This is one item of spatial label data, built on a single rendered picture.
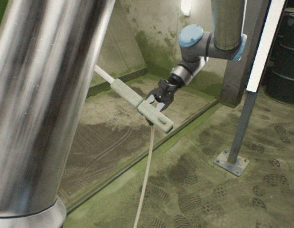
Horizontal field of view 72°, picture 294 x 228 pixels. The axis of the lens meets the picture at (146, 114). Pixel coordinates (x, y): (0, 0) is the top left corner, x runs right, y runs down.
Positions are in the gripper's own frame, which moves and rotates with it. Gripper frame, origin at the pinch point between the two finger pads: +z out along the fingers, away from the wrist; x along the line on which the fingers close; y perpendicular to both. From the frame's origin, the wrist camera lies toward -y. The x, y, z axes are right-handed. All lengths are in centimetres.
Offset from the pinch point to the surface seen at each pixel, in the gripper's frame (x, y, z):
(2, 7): 99, 0, 5
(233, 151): -46, 74, -29
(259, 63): -22, 24, -64
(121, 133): 31, 91, 14
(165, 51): 75, 144, -97
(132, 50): 118, 157, -78
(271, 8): -10, 6, -78
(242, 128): -39, 58, -41
